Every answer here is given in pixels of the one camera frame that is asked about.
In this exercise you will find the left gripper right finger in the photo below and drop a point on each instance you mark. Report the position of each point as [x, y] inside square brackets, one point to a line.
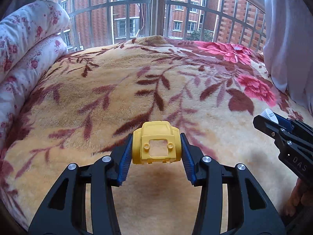
[250, 211]

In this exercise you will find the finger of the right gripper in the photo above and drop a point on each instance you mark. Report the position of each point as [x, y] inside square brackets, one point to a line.
[283, 122]
[267, 126]

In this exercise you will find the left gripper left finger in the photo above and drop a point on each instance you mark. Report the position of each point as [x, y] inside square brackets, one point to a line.
[62, 211]

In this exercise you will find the white plastic food bag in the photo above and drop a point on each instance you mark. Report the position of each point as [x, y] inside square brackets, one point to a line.
[270, 115]

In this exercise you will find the yellow plastic toy part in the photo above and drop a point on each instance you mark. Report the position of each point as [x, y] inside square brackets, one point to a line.
[156, 141]

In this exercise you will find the person's hand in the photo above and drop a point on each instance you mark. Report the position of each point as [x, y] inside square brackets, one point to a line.
[301, 193]

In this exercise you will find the white sheer curtain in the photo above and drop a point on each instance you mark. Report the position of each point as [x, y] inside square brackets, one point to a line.
[288, 48]

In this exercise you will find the floral plush bed blanket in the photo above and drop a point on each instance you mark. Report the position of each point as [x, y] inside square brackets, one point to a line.
[88, 102]

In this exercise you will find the floral white folded quilt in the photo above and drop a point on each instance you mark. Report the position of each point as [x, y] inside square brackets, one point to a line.
[30, 44]

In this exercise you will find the window frame with bars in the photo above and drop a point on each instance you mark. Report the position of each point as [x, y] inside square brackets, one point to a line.
[95, 23]

